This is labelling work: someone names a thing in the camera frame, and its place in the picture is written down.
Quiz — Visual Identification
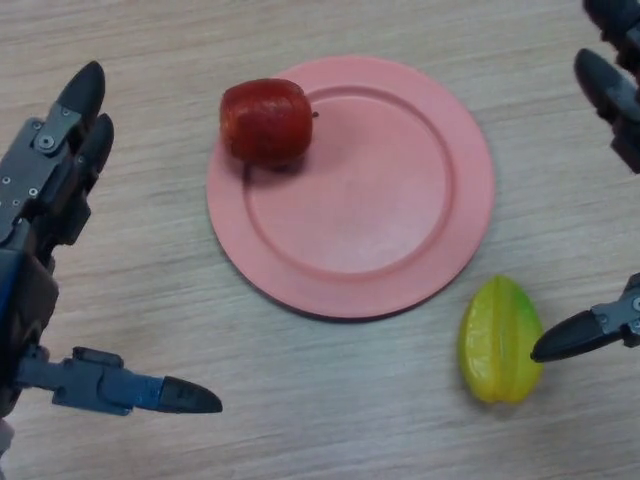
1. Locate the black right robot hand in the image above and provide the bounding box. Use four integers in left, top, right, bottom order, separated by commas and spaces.
530, 0, 640, 364

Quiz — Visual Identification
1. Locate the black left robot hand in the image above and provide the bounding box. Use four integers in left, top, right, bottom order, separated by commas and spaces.
0, 60, 224, 424

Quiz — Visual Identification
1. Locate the red apple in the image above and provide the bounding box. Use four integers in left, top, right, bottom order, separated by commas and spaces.
219, 77, 321, 169

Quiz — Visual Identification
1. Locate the pink round plate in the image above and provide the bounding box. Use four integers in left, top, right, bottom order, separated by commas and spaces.
206, 55, 497, 322

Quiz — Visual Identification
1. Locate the yellow green starfruit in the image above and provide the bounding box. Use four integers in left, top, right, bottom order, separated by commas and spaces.
458, 274, 546, 406

